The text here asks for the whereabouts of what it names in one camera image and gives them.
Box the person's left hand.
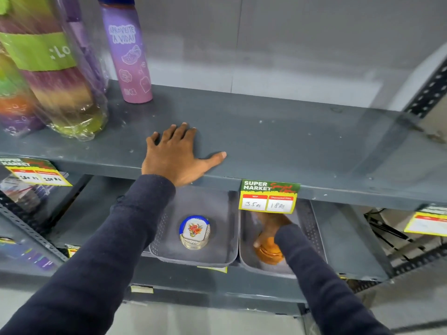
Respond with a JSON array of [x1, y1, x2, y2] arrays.
[[141, 122, 228, 188]]

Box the person's right hand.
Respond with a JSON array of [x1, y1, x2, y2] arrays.
[[253, 212, 293, 249]]

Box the stack of orange coasters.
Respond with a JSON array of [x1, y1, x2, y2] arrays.
[[254, 232, 284, 266]]

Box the grey perforated plastic tray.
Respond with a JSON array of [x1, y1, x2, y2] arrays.
[[239, 198, 327, 280], [149, 186, 240, 268]]

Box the stack of floral coasters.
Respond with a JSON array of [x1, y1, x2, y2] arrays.
[[178, 215, 211, 251]]

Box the person's right forearm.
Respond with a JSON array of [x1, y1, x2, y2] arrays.
[[275, 223, 393, 335]]

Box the person's left forearm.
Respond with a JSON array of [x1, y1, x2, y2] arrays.
[[0, 174, 176, 335]]

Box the yellow green price label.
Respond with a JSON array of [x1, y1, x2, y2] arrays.
[[0, 157, 73, 187], [404, 205, 447, 237], [238, 179, 301, 214]]

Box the lilac bottle with black cap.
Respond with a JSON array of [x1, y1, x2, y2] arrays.
[[97, 0, 154, 104]]

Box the rainbow bottle with green lid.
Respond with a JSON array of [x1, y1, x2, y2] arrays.
[[0, 0, 109, 142]]

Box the wrapped purple bottle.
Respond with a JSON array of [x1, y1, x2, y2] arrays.
[[55, 0, 109, 94]]

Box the stack of dark packets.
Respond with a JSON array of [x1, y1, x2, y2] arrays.
[[0, 174, 69, 213]]

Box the rainbow bottle with pink lid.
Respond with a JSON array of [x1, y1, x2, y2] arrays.
[[0, 48, 44, 136]]

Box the black cables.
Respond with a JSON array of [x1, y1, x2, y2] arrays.
[[365, 209, 447, 255]]

